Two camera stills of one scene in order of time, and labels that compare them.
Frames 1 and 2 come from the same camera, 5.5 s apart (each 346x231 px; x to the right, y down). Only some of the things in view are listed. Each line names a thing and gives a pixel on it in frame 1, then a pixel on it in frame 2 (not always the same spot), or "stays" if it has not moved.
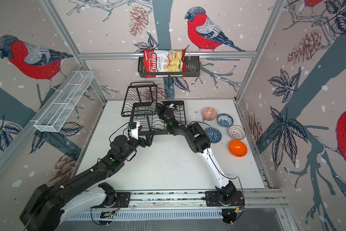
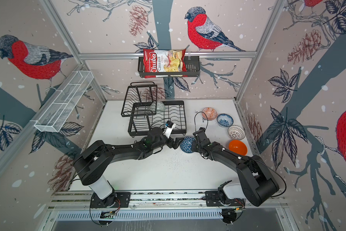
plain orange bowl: (238, 148) stays
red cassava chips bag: (164, 60) stays
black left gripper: (143, 143) to (176, 144)
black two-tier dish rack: (141, 104) stays
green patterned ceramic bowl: (153, 107) stays
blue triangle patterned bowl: (214, 134) to (186, 144)
